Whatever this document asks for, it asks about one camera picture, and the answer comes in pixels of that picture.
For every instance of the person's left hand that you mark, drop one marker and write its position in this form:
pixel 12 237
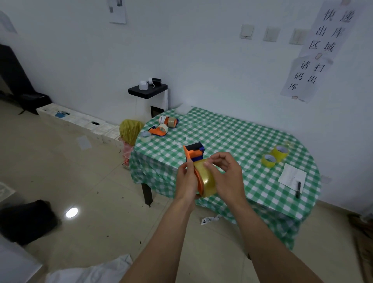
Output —
pixel 186 180

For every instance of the black pen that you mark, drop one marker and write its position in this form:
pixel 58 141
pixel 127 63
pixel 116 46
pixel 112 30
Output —
pixel 298 191

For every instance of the person's right hand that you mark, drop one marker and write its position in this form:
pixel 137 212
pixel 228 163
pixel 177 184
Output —
pixel 230 183

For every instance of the white carton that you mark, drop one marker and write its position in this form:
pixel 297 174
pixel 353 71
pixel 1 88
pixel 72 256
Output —
pixel 5 192

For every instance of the white board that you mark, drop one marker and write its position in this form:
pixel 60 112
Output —
pixel 14 262

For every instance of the black chair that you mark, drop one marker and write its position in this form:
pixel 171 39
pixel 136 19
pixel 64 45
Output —
pixel 17 84

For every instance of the person's left forearm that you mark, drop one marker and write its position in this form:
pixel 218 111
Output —
pixel 163 245

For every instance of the blue object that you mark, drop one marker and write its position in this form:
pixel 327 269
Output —
pixel 59 115

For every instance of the green checkered tablecloth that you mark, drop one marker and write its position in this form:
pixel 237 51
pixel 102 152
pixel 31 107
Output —
pixel 233 131

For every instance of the black label printer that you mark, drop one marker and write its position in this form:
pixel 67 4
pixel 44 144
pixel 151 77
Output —
pixel 157 81

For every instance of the white paper sheet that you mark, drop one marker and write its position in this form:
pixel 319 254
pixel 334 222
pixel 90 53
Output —
pixel 291 176

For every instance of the row of white boxes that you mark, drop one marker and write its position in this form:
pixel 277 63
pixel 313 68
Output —
pixel 84 119

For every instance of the brown tape roll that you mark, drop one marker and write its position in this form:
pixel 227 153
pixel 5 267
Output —
pixel 172 122

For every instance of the white printed tape roll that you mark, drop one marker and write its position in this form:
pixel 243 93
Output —
pixel 161 119

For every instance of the white printed wall paper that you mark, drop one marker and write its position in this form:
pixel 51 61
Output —
pixel 7 23
pixel 118 16

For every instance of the orange blue tape dispenser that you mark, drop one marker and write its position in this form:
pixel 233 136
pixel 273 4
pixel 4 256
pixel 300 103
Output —
pixel 192 153
pixel 166 120
pixel 177 122
pixel 157 132

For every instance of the tall yellow tape roll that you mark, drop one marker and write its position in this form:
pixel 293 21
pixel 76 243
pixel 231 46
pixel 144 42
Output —
pixel 279 157

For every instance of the white wall outlet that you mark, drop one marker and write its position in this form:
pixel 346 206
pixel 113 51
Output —
pixel 326 180

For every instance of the white foam pad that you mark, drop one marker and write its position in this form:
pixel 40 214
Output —
pixel 183 108

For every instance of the person's right forearm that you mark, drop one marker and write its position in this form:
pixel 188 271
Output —
pixel 268 247

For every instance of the white metal rack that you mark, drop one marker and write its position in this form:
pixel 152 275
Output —
pixel 367 215

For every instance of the white cabinet with black top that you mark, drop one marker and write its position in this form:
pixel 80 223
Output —
pixel 148 90

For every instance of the beige tape roll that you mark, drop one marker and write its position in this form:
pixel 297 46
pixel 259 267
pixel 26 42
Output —
pixel 163 128

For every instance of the short yellow tape roll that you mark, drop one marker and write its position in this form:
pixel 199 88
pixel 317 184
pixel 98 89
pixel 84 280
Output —
pixel 268 164

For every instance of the yellow plastic bag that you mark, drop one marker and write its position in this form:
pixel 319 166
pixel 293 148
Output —
pixel 131 131

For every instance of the white cloth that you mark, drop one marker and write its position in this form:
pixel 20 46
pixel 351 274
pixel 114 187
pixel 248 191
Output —
pixel 96 272

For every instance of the white wall switch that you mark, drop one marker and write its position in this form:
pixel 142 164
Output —
pixel 298 36
pixel 272 34
pixel 247 31

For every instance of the pink plastic bag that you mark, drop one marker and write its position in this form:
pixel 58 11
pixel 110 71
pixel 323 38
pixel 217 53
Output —
pixel 127 153

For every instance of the white printed label scrap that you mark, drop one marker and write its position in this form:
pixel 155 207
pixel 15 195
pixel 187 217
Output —
pixel 207 220

